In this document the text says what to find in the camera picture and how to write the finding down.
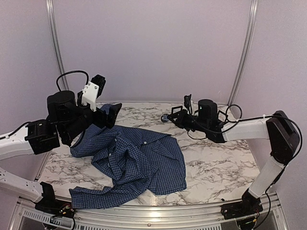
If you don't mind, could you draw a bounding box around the black open display box right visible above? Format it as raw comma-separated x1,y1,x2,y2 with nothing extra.
217,110,228,121

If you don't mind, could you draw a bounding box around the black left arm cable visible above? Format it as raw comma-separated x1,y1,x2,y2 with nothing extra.
0,69,90,144

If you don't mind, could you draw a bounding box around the black open display box left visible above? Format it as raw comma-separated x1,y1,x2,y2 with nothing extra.
171,105,183,114

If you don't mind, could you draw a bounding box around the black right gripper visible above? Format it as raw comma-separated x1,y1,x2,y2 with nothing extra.
167,109,209,132

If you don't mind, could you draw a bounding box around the black open display box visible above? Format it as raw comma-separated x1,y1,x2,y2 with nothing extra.
171,105,183,114
217,110,228,121

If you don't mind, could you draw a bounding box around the black wrist camera on left gripper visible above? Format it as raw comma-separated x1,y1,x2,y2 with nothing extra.
81,75,106,112

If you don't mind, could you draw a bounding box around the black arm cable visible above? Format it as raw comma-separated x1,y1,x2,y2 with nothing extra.
0,69,90,144
184,104,303,216

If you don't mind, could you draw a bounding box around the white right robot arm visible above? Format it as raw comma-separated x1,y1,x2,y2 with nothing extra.
161,95,303,215

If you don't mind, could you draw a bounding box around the black wrist camera on right gripper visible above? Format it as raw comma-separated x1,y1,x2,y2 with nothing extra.
184,94,193,115

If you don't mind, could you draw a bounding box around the blue plaid shirt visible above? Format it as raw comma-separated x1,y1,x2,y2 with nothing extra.
69,125,187,209

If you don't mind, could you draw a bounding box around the aluminium front frame rail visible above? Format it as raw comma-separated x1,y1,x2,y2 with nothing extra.
9,193,289,230

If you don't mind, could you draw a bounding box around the black wrist camera on gripper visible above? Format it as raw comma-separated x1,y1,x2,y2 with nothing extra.
81,75,106,112
184,94,193,115

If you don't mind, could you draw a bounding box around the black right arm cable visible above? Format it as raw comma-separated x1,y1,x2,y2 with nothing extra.
184,104,303,216

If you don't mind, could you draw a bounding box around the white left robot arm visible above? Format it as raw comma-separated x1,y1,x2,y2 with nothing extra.
0,91,122,213

